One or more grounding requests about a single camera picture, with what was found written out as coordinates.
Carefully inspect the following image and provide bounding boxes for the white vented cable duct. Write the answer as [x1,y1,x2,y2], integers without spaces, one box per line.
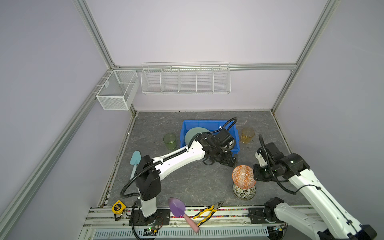
[93,227,269,240]

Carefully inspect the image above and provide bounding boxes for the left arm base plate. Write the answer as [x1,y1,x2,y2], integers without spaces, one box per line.
[129,209,171,226]

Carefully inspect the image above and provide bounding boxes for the small white mesh basket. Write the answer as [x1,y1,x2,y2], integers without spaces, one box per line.
[96,70,140,111]

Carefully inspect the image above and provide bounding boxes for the green glass cup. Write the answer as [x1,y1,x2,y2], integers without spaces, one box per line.
[163,133,177,150]

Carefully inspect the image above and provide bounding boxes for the yellow black pliers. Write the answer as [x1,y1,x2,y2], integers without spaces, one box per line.
[193,201,224,227]

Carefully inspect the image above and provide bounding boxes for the amber glass cup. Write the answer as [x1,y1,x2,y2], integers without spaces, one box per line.
[241,128,255,144]

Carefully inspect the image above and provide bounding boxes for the blue plastic bin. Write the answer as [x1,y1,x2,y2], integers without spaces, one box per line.
[180,120,240,154]

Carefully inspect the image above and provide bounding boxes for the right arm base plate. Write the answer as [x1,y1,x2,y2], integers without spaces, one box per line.
[248,208,281,224]

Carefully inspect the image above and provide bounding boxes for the purple scoop pink handle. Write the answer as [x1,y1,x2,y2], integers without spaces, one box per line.
[168,198,200,234]

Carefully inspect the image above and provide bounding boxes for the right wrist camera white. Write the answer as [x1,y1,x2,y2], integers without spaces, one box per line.
[255,150,267,168]

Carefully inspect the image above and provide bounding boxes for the yellow tape measure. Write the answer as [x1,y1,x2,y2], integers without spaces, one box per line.
[112,200,127,216]

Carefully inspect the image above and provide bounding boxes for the long white wire basket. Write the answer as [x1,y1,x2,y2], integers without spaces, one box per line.
[141,62,232,95]

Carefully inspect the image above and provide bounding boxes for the red rimmed bowl underneath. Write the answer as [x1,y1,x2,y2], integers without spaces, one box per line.
[232,165,256,189]

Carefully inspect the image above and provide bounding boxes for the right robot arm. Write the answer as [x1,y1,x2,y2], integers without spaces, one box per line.
[254,136,378,240]

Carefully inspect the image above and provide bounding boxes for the mint green plate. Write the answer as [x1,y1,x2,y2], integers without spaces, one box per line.
[184,127,211,146]

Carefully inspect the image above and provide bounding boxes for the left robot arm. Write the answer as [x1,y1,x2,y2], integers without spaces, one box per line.
[119,117,238,218]

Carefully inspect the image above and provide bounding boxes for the teal spatula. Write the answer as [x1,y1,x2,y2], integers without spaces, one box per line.
[130,151,142,179]

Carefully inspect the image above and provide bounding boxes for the green circuit board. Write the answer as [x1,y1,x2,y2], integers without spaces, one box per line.
[143,228,158,237]

